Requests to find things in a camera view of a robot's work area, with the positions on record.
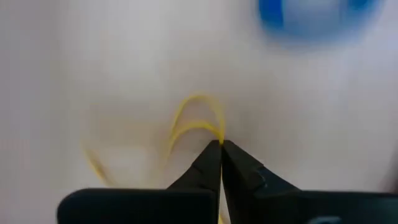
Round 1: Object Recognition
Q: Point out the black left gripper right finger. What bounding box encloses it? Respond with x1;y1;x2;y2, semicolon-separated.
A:
221;139;302;224

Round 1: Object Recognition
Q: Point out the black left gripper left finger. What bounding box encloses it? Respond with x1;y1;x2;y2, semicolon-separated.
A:
167;139;223;224

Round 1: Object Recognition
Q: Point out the yellow rubber band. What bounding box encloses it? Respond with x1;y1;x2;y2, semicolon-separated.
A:
82;92;227;224

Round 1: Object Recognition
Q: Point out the blue coil keychain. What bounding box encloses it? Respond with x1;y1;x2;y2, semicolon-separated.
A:
257;0;382;43

